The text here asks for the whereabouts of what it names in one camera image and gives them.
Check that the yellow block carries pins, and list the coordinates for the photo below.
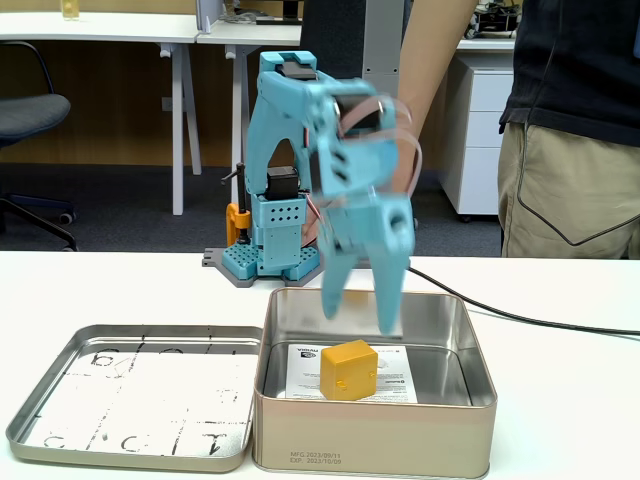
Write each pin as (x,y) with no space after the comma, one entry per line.
(350,372)

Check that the person's hand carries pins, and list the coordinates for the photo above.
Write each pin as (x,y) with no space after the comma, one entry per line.
(311,231)

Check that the printed white paper sheet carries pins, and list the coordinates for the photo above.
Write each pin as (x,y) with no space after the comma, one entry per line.
(305,375)

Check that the orange table clamp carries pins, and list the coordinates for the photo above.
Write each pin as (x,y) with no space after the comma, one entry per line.
(232,225)

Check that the white drawer cabinet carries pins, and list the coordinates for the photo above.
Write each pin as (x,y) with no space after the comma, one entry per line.
(480,150)

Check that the gold metal tin box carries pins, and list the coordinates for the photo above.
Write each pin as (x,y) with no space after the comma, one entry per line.
(375,435)

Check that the dark high-back office chair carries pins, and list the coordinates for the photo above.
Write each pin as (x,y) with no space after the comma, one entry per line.
(330,25)

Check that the person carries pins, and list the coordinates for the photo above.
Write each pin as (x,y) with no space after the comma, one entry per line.
(575,175)

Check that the metal tin lid with grid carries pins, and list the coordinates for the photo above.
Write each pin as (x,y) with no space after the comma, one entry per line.
(150,390)

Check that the white desk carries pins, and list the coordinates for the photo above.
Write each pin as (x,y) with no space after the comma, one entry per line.
(487,45)
(100,27)
(250,34)

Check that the black monitor stand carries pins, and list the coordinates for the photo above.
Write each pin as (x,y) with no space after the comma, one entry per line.
(292,7)

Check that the black electronics clutter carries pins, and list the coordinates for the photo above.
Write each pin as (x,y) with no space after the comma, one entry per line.
(495,22)

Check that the grey desk divider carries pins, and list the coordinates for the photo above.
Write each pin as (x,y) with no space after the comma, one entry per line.
(207,15)

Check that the grey office chair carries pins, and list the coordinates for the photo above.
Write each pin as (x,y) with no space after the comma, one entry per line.
(30,112)

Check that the yellowish glass bottle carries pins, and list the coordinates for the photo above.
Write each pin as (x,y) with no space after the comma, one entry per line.
(70,9)

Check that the grey metal stand post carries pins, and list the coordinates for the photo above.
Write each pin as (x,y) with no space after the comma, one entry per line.
(382,40)

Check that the white wall socket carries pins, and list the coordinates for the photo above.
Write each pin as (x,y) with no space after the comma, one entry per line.
(167,104)

